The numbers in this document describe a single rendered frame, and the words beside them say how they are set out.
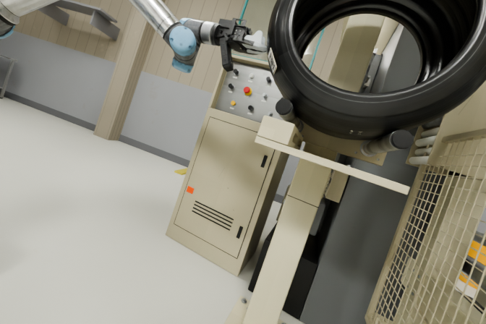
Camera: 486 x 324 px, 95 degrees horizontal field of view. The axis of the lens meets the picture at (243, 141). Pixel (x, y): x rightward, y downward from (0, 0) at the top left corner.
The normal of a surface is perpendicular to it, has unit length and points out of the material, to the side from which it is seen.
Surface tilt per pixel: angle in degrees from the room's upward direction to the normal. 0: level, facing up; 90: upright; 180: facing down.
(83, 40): 90
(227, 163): 90
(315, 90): 100
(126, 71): 90
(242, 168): 90
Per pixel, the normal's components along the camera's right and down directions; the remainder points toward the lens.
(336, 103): -0.39, 0.08
